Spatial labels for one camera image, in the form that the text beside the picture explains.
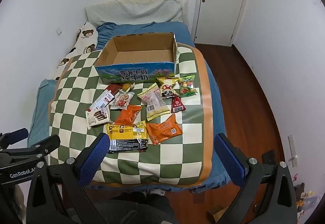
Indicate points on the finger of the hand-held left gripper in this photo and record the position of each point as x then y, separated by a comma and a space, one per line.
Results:
45, 144
17, 134

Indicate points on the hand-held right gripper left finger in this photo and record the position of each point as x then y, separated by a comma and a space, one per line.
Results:
95, 159

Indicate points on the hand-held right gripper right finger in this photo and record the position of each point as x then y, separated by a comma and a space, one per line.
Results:
228, 160

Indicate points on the yellow black snack packet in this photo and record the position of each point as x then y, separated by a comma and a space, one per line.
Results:
124, 131

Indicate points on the white brown wafer packet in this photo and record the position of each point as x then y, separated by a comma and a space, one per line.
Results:
97, 118

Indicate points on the small orange snack packet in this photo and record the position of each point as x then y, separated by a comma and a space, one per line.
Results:
128, 114

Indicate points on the white red-label snack packet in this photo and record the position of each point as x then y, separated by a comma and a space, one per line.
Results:
102, 100

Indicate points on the clear meat snack packet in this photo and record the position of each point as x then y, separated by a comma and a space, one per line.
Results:
121, 100

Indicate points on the large orange snack packet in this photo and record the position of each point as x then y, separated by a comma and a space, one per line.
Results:
163, 132

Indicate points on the pale yellow snack packet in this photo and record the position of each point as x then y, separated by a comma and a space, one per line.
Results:
153, 102

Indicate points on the blue printed cardboard box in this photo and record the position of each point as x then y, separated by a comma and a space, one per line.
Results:
127, 75

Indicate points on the yellow red panda packet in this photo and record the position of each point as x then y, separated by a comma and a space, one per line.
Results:
167, 88

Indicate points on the green white checkered blanket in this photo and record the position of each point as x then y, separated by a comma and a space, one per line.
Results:
127, 170

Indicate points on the black box on floor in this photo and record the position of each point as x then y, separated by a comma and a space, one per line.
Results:
269, 156

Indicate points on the brown cardboard piece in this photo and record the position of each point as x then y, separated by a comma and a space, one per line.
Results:
215, 213

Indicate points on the red stick snack packet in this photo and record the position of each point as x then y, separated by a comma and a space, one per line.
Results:
114, 88

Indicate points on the red triangular snack packet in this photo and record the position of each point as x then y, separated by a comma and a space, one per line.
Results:
177, 105

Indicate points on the round orange wrapped candy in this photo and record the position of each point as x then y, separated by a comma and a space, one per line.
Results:
127, 86

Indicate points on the green colourful candy packet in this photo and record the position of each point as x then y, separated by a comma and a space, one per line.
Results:
186, 86

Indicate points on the pile of colourful small things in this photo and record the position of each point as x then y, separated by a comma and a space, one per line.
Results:
306, 197

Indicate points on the bear print pillow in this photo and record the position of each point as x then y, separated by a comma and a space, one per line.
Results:
85, 41

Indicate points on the white textured pillow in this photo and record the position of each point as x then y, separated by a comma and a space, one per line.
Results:
134, 10

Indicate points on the white wall strip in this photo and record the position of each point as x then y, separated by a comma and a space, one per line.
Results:
292, 149

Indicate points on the white wall socket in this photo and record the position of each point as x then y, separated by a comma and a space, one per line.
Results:
59, 31

